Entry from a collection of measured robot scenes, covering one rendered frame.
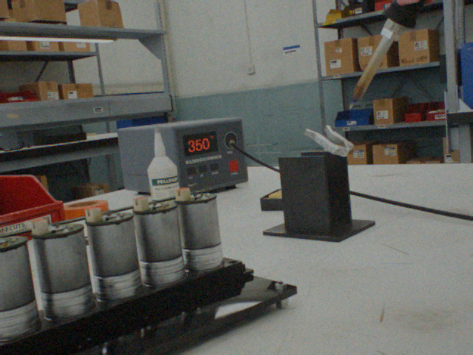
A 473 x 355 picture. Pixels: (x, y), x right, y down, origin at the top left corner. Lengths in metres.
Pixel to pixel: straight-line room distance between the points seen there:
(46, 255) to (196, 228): 0.09
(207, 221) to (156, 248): 0.03
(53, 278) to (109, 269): 0.03
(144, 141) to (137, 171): 0.05
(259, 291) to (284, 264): 0.09
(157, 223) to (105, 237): 0.03
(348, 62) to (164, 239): 4.51
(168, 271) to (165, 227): 0.02
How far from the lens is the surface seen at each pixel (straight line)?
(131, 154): 0.79
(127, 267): 0.29
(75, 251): 0.28
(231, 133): 0.75
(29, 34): 3.23
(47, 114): 2.99
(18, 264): 0.27
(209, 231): 0.32
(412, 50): 4.62
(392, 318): 0.30
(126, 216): 0.30
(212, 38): 6.21
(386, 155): 4.71
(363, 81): 0.44
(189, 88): 6.45
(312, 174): 0.45
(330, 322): 0.30
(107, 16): 3.39
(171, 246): 0.31
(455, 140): 2.24
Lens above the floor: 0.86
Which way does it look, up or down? 8 degrees down
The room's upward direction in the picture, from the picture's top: 6 degrees counter-clockwise
